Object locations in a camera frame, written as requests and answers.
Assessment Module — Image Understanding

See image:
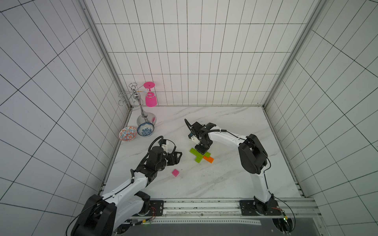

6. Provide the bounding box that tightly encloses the pink square lego brick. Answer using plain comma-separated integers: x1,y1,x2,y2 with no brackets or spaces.
172,169,180,177

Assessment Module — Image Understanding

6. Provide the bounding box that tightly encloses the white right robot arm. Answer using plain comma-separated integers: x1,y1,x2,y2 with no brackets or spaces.
184,119,275,215

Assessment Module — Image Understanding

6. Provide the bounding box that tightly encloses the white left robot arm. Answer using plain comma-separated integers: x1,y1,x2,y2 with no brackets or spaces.
65,136,182,236

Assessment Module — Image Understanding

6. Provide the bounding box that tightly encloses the blue floral ceramic bowl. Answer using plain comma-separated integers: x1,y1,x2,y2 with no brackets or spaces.
137,122,155,137

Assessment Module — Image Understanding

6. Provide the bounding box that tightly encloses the orange patterned ceramic bowl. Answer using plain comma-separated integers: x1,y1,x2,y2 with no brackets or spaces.
119,126,137,142

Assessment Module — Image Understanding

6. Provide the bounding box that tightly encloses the chrome glass holder stand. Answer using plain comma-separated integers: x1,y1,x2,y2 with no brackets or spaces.
118,83,157,125

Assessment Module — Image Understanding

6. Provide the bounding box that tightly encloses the pink wine glass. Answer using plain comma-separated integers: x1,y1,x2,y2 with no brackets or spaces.
144,82,158,107

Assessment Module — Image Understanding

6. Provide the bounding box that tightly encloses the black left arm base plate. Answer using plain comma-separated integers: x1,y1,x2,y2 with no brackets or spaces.
133,200,164,217

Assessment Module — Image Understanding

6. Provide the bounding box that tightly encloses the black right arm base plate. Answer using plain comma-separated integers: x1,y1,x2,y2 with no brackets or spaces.
239,200,282,216

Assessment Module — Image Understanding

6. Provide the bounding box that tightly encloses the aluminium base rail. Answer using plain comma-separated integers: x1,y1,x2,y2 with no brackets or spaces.
85,198,321,226

